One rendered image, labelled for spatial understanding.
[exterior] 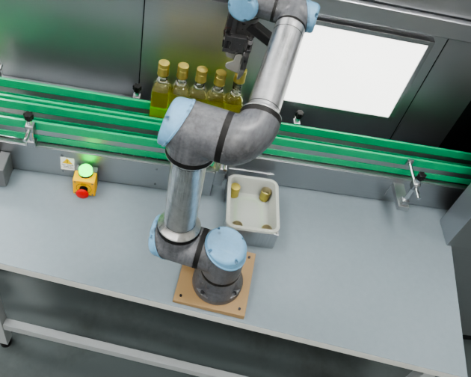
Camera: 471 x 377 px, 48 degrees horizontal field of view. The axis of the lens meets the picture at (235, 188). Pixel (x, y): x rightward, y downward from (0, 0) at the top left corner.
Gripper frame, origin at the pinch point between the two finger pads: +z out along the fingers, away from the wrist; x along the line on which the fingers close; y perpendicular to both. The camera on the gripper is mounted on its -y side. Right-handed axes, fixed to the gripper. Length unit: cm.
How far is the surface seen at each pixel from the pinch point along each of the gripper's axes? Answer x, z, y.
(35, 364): 50, 118, 59
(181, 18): -12.4, -6.7, 19.8
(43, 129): 13, 24, 57
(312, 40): -12.2, -7.2, -21.3
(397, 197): 13, 32, -62
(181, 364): 53, 98, 3
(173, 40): -12.4, 1.5, 21.3
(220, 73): 0.5, 1.5, 5.9
